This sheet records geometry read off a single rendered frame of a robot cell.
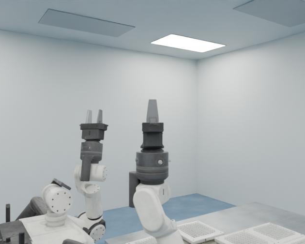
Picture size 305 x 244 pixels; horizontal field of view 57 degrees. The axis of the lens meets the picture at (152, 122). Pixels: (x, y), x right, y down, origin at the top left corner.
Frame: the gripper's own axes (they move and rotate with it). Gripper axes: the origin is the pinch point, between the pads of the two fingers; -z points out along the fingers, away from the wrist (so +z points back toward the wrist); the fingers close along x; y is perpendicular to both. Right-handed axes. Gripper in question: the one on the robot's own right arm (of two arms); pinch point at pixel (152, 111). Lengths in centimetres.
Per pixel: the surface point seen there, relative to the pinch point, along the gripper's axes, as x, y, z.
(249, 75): 413, 190, -89
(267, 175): 386, 209, 84
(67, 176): 392, -122, 83
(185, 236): 89, 23, 68
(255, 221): 130, 82, 74
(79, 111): 399, -105, -25
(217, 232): 93, 43, 68
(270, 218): 136, 96, 73
